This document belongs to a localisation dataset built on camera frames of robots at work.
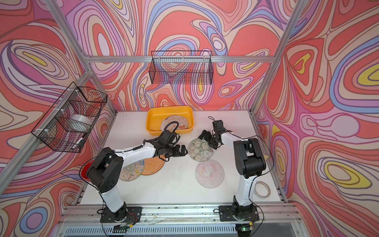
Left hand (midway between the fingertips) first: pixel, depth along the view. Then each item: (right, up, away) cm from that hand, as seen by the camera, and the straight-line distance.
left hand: (184, 153), depth 90 cm
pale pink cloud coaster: (+15, -11, -3) cm, 19 cm away
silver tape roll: (-49, +19, -20) cm, 56 cm away
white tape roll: (+47, -19, -11) cm, 52 cm away
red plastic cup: (-51, -6, -15) cm, 53 cm away
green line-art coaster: (+10, +1, +7) cm, 12 cm away
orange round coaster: (-19, -7, +1) cm, 20 cm away
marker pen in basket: (-51, +10, -17) cm, 55 cm away
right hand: (+13, +5, +9) cm, 16 cm away
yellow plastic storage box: (-24, +26, +27) cm, 45 cm away
